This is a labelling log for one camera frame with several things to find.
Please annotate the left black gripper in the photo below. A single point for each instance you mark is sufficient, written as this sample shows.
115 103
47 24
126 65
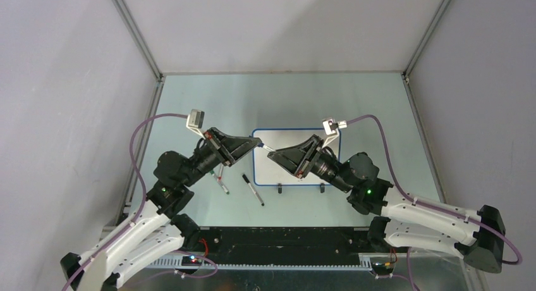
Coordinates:
239 146

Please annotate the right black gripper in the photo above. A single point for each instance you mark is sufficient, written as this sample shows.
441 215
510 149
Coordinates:
298 159

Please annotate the blue whiteboard marker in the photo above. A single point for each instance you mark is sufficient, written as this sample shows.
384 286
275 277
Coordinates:
268 148

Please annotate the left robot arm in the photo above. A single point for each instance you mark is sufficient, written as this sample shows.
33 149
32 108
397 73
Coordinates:
159 226

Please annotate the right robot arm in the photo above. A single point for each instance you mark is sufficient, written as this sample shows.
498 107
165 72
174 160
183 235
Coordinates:
401 220

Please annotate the black whiteboard marker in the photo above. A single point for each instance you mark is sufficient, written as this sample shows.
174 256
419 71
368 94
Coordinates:
253 189

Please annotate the blue framed whiteboard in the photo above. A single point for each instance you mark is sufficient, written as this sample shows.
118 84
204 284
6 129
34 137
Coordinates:
268 173

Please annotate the green whiteboard marker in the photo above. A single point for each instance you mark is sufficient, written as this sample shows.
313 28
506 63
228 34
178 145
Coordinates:
219 182

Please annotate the red whiteboard marker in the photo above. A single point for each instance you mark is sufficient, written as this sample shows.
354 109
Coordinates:
220 172

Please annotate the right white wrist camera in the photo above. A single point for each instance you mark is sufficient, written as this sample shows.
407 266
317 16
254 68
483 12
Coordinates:
332 129

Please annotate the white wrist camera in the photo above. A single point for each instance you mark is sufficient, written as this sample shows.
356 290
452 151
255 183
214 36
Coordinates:
332 129
195 121

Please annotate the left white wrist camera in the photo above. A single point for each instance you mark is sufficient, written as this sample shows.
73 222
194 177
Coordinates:
195 121

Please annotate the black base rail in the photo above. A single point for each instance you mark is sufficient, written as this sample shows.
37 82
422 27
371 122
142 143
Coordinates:
276 246

